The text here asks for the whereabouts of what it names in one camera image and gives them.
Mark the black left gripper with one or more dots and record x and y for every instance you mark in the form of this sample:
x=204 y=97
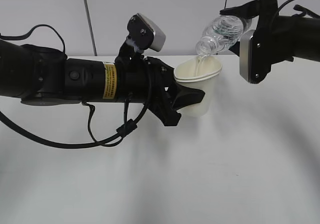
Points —
x=146 y=79

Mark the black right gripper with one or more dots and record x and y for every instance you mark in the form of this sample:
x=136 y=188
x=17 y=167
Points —
x=266 y=10

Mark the clear green-label water bottle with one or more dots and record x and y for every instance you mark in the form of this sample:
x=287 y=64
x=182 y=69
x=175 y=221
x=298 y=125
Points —
x=221 y=34

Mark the white paper cup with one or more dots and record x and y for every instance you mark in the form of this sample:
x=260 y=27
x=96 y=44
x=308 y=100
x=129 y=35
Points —
x=198 y=74

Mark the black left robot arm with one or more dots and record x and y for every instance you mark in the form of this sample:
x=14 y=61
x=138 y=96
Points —
x=41 y=76

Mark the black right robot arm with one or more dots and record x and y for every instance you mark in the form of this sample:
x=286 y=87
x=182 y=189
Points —
x=277 y=37

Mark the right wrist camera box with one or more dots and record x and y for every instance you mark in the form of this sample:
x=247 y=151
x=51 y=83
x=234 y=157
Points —
x=254 y=66

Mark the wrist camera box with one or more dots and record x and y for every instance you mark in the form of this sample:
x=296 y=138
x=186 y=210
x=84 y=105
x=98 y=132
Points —
x=254 y=66
x=145 y=34

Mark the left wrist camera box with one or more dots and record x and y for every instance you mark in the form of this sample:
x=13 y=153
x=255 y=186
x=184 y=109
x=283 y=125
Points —
x=145 y=34

